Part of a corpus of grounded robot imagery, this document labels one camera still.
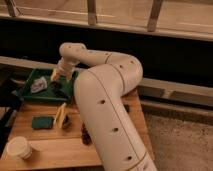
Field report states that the green sponge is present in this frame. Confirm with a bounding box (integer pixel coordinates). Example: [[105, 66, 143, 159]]
[[31, 116, 53, 130]]

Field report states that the black rectangular block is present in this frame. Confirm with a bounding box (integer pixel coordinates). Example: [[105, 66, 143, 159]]
[[124, 105, 129, 112]]

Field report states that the white paper cup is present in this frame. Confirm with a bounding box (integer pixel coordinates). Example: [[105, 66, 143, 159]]
[[6, 136, 32, 159]]

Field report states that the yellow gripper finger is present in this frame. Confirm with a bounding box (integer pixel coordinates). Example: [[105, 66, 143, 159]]
[[66, 72, 73, 81], [50, 69, 60, 81]]

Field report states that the green plastic tray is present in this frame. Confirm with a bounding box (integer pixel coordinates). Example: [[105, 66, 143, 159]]
[[20, 68, 79, 103]]

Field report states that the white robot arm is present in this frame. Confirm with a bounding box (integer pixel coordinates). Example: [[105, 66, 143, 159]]
[[51, 42, 157, 171]]

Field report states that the black brush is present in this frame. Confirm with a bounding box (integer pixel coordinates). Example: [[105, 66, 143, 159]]
[[50, 81, 68, 99]]

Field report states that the dark grape bunch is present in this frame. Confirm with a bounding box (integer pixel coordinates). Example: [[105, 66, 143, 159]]
[[81, 124, 91, 145]]

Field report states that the black chair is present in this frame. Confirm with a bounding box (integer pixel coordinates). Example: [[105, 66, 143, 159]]
[[0, 67, 22, 156]]

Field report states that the grey crumpled cloth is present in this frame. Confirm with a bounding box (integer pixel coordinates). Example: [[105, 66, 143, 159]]
[[30, 77, 48, 93]]

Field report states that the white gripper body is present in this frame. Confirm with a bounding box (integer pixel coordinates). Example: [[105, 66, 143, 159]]
[[57, 58, 79, 75]]

